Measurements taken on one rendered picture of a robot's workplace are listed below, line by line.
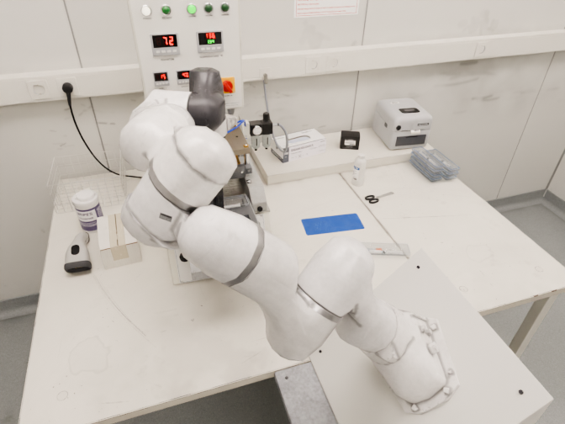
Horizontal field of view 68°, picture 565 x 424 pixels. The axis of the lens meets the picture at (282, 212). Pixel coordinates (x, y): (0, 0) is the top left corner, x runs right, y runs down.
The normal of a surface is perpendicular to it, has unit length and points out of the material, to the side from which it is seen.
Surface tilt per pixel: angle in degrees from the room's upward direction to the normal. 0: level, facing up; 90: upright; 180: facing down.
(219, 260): 78
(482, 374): 45
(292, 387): 0
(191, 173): 70
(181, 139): 38
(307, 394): 0
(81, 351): 0
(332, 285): 54
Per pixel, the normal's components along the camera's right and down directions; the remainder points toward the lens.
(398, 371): -0.43, 0.11
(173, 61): 0.28, 0.59
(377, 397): -0.66, -0.44
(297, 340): -0.01, 0.39
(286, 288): 0.41, 0.35
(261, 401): 0.02, -0.79
